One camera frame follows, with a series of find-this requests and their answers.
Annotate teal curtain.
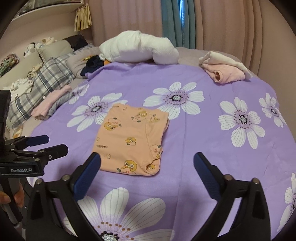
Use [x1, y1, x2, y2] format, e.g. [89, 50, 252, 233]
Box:
[161, 0, 196, 49]

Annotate grey plaid pillow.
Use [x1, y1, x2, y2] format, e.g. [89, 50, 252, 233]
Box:
[8, 57, 74, 128]

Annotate beige headboard cushion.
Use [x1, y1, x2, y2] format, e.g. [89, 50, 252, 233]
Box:
[1, 40, 73, 90]

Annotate plush toys on headboard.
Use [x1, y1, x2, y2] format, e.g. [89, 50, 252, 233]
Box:
[23, 37, 57, 58]

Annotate pink curtain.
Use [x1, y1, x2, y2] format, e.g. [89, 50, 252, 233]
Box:
[89, 1, 295, 74]

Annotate yellow tassel hanging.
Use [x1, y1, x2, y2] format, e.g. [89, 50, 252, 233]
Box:
[74, 4, 92, 32]

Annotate dark navy garment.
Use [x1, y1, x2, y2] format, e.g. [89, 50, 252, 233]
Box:
[80, 55, 104, 77]

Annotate beige and pink folded clothes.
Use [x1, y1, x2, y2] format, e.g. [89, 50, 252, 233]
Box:
[199, 51, 253, 84]

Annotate purple floral bed sheet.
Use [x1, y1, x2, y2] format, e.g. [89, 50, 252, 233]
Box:
[33, 63, 295, 240]

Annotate white fluffy blanket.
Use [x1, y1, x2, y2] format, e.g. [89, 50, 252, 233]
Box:
[99, 31, 179, 65]

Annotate left hand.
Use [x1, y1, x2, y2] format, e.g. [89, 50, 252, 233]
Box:
[0, 181, 25, 208]

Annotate pink and grey folded clothes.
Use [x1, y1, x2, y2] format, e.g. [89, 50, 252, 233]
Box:
[31, 85, 73, 120]

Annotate orange cartoon print shirt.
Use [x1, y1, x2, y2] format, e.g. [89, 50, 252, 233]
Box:
[93, 103, 169, 176]

